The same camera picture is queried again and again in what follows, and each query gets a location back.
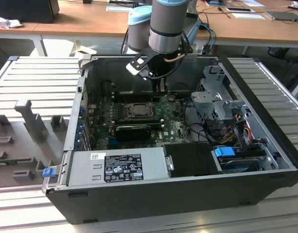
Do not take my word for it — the metal drive cage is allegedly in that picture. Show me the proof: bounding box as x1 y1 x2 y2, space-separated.
189 65 240 122

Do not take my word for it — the black camera cable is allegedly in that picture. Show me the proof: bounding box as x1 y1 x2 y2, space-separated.
149 55 187 80

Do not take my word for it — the grey parts rack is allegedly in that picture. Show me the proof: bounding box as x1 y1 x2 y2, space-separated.
0 99 67 189

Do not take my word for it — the black PC case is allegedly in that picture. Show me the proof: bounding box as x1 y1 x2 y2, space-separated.
41 55 298 225

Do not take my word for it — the wooden desk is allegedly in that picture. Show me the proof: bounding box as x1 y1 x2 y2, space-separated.
32 0 298 56
0 4 59 58

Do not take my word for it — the black RAM slot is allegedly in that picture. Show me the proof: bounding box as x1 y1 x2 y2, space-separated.
115 121 166 128
114 92 153 98
115 117 163 123

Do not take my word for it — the copper coloured cable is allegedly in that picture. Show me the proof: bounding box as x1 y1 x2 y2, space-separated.
164 52 186 63

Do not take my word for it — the green RAM stick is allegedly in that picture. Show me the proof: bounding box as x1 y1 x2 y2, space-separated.
0 157 33 164

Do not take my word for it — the hard disk in blue carrier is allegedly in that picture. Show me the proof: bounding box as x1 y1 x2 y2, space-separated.
213 145 260 173

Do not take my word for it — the black graphics card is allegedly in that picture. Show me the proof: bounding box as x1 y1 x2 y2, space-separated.
114 124 151 141

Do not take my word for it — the silver CPU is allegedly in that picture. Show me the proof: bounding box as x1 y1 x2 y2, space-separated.
131 104 150 115

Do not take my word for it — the dark grey notebook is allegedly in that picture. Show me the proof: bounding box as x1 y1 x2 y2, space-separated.
265 11 298 22

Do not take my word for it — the white phone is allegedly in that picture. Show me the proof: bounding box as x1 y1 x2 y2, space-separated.
225 7 254 13

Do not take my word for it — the metal disk bay bracket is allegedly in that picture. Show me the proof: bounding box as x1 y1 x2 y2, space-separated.
230 100 281 170

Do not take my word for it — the coloured power wire bundle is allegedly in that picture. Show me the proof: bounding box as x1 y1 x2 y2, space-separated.
223 114 253 145

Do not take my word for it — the blue cable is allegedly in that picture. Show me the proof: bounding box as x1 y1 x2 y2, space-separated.
199 22 216 49

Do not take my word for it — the green motherboard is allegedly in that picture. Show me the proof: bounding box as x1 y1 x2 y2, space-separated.
87 92 197 150

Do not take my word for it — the metal socket cover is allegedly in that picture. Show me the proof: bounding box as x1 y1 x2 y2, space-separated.
125 102 157 119

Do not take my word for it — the CPU socket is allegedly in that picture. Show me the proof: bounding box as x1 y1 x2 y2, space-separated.
122 101 158 120

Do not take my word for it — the white paper sheet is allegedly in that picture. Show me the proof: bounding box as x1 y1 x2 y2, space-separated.
106 4 133 12
240 0 265 7
231 12 265 20

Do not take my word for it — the grey power supply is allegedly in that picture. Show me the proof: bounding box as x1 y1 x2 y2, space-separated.
66 148 169 186

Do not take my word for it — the white plastic bracket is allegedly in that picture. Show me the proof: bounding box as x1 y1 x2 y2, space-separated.
77 45 99 70

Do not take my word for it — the black plastic bay cover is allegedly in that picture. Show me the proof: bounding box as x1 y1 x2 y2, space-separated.
162 142 224 178

